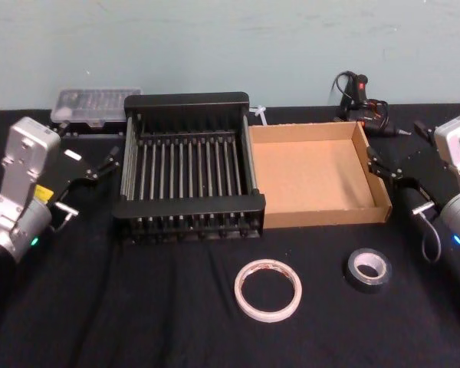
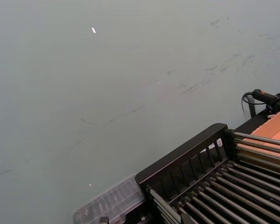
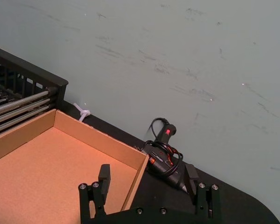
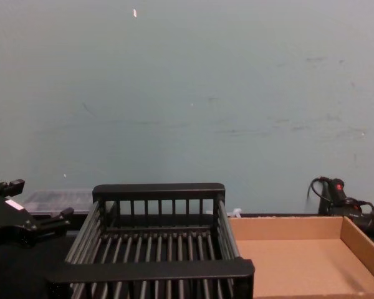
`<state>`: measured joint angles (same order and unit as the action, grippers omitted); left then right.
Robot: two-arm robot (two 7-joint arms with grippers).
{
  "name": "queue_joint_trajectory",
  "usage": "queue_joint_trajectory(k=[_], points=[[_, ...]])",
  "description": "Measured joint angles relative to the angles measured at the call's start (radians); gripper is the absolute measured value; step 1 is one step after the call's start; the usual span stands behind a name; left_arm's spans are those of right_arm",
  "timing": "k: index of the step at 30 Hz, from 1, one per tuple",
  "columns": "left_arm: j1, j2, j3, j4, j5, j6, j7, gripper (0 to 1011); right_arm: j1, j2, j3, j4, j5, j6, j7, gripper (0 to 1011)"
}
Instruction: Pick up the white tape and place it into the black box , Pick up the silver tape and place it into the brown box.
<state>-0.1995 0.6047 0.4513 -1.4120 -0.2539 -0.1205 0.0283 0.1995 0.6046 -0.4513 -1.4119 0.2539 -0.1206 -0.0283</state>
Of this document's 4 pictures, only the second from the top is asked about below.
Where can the plain pale wall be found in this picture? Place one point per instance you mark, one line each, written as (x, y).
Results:
(84, 93)

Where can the black rack with steel bars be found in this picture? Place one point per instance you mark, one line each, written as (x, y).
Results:
(189, 149)

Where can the black table cloth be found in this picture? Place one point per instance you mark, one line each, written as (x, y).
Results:
(247, 124)

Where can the clear plastic case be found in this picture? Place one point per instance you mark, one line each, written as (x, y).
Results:
(112, 203)

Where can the shallow brown cardboard tray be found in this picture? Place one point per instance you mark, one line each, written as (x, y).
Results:
(278, 126)

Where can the small white plastic piece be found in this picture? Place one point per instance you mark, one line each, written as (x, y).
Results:
(270, 115)

